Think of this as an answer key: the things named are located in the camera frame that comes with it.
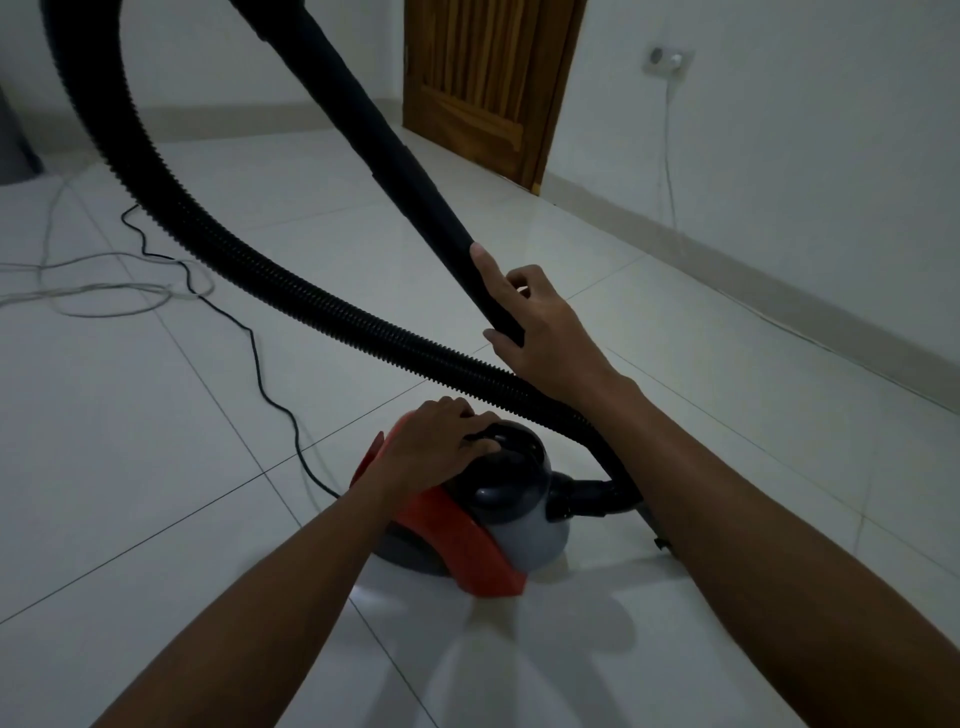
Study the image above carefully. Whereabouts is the person's left hand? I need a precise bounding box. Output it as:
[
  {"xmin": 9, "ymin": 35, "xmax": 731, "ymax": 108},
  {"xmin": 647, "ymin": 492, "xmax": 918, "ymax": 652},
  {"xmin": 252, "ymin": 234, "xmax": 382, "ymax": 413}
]
[{"xmin": 365, "ymin": 395, "xmax": 503, "ymax": 505}]

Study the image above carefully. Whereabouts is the person's left forearm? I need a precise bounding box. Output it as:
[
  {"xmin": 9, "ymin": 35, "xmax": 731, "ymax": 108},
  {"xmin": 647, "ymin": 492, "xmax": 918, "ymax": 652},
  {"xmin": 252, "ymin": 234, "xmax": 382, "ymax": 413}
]
[{"xmin": 93, "ymin": 479, "xmax": 399, "ymax": 728}]

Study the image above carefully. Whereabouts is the thin white coiled cable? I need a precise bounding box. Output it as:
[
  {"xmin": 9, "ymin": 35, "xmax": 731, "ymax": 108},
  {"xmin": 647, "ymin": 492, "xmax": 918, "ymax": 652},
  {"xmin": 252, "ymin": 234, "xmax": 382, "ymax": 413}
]
[{"xmin": 0, "ymin": 176, "xmax": 217, "ymax": 320}]

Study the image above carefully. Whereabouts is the black power cord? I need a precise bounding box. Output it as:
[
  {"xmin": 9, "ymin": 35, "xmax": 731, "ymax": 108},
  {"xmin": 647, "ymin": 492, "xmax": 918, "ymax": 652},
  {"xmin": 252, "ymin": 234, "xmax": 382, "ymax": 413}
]
[{"xmin": 119, "ymin": 202, "xmax": 344, "ymax": 502}]

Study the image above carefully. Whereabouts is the grey round appliance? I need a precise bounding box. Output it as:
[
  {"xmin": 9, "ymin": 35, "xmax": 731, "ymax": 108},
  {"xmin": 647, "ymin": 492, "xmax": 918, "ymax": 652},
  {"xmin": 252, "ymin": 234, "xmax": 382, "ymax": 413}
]
[{"xmin": 0, "ymin": 80, "xmax": 46, "ymax": 186}]

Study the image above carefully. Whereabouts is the person's right forearm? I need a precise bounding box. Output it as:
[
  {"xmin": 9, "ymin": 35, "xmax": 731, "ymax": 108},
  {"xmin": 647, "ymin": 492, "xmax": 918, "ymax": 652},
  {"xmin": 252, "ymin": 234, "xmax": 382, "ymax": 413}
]
[{"xmin": 592, "ymin": 378, "xmax": 960, "ymax": 728}]

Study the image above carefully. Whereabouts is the small white wall plate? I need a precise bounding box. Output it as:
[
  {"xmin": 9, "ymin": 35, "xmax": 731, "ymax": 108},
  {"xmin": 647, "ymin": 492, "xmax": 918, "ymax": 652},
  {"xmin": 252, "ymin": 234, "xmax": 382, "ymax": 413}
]
[{"xmin": 642, "ymin": 44, "xmax": 696, "ymax": 79}]

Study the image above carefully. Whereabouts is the brown wooden door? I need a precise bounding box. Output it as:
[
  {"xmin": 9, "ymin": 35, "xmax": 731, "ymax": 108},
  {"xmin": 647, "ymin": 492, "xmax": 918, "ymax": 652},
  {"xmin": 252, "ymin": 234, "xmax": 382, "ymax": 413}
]
[{"xmin": 402, "ymin": 0, "xmax": 589, "ymax": 196}]

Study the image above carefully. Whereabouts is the person's right hand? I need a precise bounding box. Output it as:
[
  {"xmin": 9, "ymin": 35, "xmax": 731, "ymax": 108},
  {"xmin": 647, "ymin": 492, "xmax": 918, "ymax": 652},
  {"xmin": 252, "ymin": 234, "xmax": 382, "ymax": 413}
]
[{"xmin": 470, "ymin": 242, "xmax": 640, "ymax": 412}]

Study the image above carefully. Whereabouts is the red and black vacuum cleaner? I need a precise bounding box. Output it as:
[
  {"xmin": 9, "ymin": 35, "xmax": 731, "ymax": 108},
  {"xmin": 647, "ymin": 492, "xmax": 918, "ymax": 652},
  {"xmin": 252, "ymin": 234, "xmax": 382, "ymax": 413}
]
[{"xmin": 41, "ymin": 0, "xmax": 670, "ymax": 600}]

